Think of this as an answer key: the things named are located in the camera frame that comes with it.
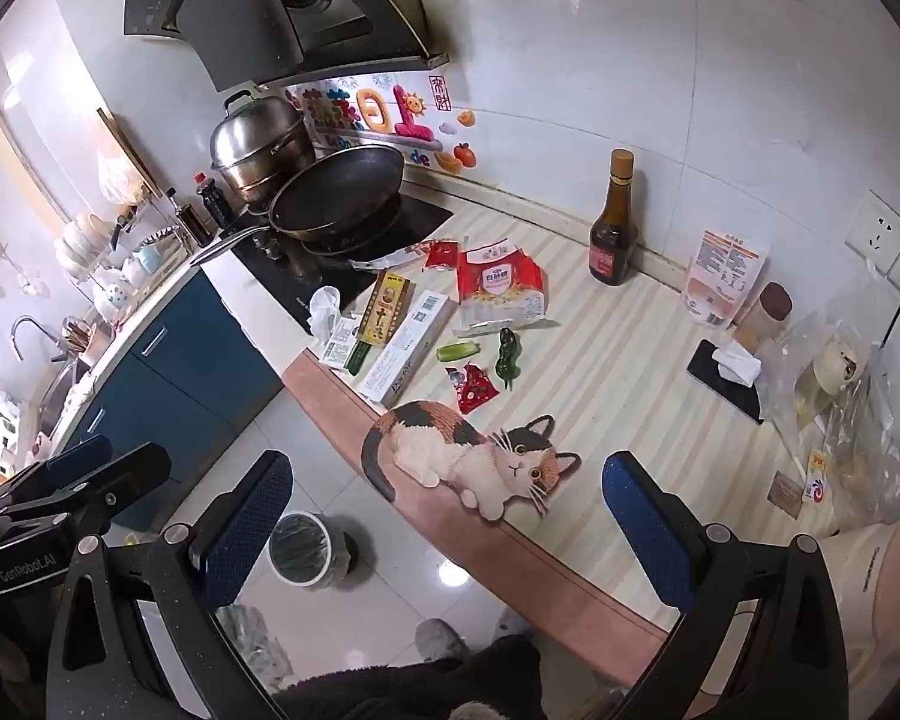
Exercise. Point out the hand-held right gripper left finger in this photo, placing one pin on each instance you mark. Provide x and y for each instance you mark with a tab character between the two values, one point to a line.
247	521

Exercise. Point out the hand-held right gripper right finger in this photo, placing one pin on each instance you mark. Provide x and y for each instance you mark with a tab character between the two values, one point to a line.
645	532

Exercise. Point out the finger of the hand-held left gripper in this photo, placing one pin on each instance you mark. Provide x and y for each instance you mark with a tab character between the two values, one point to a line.
82	457
124	476

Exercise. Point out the white trash bin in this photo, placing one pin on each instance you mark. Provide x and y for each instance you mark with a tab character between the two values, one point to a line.
300	549

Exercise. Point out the white tissue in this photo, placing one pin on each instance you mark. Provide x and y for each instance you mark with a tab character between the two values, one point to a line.
322	311

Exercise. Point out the red white plastic bag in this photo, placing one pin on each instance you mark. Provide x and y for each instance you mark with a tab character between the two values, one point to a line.
499	285

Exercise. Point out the chopstick holder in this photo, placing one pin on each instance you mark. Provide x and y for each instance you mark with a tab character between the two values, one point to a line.
82	341

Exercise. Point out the blue kitchen cabinet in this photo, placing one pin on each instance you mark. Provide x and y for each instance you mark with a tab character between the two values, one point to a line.
180	367

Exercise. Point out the striped table mat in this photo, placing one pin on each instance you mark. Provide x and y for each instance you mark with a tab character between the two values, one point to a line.
615	390

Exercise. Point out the small brown packet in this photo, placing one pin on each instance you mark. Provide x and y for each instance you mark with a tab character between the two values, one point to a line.
786	493

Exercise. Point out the chrome kitchen faucet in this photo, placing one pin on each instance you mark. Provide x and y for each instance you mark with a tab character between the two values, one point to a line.
26	321

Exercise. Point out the black tissue box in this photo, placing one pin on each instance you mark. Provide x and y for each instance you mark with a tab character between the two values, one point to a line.
720	394

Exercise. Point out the white patterned pot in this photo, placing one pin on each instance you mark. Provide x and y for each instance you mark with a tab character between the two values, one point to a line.
115	294

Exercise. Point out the small white label packet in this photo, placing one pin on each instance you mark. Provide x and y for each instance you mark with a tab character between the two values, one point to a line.
816	481

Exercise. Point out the small white printed packet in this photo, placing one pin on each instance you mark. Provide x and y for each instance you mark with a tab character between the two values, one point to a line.
337	350

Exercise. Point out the cat shaped mat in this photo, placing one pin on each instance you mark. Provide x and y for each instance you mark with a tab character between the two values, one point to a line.
435	450

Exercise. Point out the pale blue cup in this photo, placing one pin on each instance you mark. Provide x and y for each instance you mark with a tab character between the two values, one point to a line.
151	259

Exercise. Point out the torn red patterned wrapper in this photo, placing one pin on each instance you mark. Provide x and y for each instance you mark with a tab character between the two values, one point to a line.
476	390

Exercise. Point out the green pepper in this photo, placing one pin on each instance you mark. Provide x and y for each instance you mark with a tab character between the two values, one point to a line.
507	360

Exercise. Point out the stack of white bowls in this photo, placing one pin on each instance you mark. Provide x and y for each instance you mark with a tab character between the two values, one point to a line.
82	236

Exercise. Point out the metal dish rack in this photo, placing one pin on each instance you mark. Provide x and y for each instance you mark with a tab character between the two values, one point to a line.
131	240

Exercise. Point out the grey fuzzy slipper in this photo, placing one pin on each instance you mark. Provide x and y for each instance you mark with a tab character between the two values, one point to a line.
441	641

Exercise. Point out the large clear plastic bag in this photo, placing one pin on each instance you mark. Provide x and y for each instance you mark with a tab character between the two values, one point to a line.
859	454

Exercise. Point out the long white paper box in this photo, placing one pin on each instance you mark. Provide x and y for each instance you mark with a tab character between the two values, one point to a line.
405	349

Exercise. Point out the white pink rice cooker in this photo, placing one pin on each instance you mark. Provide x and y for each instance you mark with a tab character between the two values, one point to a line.
885	577

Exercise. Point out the black glass cooktop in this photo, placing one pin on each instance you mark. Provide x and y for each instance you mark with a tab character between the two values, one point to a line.
300	281

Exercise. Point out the person's dark fleece clothing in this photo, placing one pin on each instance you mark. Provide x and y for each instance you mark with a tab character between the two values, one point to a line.
450	682

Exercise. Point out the white cup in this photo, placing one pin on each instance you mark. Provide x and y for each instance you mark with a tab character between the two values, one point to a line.
836	367

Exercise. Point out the yellow green paper box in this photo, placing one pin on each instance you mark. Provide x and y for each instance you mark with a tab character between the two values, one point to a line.
384	307

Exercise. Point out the slim dark sauce bottle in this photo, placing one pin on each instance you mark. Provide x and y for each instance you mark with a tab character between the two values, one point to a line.
187	225

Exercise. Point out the jar with brown lid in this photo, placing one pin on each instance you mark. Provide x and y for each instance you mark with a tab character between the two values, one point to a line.
769	307

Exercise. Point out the green cucumber piece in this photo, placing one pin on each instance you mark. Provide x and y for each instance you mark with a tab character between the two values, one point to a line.
456	352

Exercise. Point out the white orange pouch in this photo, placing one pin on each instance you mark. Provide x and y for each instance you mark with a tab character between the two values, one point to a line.
720	277

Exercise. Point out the stove knob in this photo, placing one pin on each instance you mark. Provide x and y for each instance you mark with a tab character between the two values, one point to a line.
267	246

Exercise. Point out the red capped soy sauce bottle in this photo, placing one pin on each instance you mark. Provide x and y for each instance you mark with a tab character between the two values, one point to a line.
214	206

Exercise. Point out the clear hanging plastic bag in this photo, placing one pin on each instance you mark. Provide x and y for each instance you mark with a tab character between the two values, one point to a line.
120	176

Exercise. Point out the tall brown sauce bottle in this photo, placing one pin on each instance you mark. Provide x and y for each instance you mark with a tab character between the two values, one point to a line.
613	240

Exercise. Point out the clear plastic wrapper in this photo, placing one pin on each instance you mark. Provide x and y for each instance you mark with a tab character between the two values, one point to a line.
386	261

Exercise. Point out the small red wrapper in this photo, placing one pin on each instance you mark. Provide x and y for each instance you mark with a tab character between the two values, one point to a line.
441	253

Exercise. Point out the stainless steel steamer pot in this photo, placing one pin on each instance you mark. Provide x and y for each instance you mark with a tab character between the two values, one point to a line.
259	139

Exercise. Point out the black range hood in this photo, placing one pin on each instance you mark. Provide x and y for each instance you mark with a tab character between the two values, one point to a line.
232	15

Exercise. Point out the white wall socket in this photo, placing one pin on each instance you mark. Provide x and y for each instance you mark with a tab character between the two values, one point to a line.
877	229

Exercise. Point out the orange fruit wall sticker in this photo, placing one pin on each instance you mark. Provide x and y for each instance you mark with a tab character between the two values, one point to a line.
465	118
445	160

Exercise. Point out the tomato wall sticker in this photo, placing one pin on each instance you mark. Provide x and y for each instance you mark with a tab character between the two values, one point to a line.
465	154

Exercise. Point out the colourful letter wall sticker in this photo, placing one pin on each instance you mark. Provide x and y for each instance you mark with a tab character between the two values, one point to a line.
375	116

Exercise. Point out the red square wall sticker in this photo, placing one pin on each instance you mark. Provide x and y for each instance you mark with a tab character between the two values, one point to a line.
440	86

